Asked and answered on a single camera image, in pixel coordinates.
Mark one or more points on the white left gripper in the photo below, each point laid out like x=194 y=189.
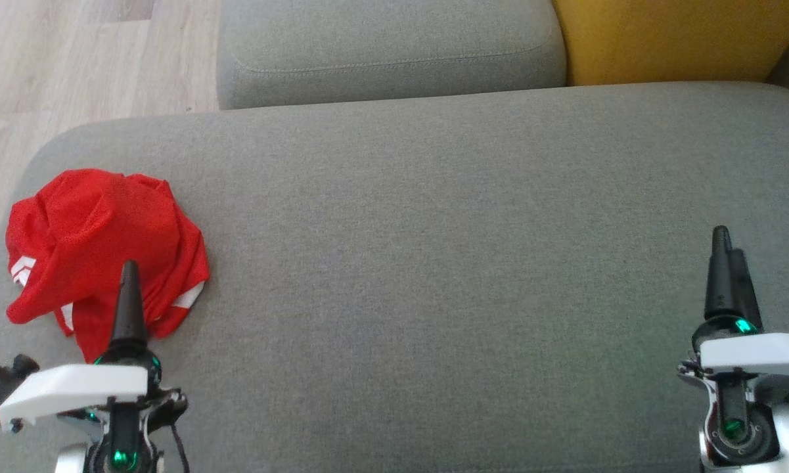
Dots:
x=72 y=387

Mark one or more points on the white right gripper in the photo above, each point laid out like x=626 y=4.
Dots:
x=762 y=355

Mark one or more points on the red and white t-shirt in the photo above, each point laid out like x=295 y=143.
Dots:
x=177 y=263

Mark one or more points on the large yellow sofa back cushion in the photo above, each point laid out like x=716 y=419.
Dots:
x=670 y=39

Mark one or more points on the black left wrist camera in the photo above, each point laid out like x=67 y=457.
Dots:
x=0 y=384

